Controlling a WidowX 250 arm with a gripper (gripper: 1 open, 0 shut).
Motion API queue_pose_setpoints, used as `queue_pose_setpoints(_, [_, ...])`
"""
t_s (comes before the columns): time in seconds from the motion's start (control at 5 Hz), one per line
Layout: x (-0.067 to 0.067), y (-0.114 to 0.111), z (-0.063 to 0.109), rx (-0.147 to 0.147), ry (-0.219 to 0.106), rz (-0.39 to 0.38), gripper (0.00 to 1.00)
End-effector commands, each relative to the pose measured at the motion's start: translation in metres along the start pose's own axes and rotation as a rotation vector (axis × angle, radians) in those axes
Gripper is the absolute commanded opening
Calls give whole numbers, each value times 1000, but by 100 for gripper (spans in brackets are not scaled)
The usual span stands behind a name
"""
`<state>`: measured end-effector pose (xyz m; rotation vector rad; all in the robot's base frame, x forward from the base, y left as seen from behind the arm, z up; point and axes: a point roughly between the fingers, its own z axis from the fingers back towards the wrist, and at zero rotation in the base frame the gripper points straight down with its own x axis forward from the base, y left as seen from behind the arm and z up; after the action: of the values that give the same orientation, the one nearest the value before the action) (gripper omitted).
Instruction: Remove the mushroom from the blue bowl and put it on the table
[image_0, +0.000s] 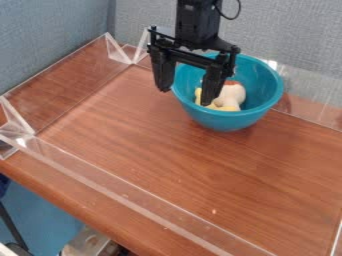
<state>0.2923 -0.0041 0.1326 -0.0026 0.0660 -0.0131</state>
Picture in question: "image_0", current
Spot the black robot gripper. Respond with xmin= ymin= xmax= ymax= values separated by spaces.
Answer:
xmin=148 ymin=0 xmax=242 ymax=106

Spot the white mushroom with red cap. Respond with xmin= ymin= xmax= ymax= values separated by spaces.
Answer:
xmin=214 ymin=80 xmax=246 ymax=111

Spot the teal blue plastic bowl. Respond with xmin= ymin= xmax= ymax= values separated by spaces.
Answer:
xmin=171 ymin=54 xmax=285 ymax=132

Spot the yellow toy banana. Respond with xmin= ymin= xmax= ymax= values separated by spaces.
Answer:
xmin=194 ymin=87 xmax=242 ymax=112

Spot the clear acrylic table barrier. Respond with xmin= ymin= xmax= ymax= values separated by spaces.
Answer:
xmin=0 ymin=35 xmax=342 ymax=256

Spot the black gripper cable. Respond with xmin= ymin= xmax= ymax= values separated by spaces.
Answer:
xmin=214 ymin=0 xmax=242 ymax=21

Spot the metal table leg bracket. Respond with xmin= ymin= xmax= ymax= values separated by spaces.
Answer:
xmin=59 ymin=226 xmax=132 ymax=256

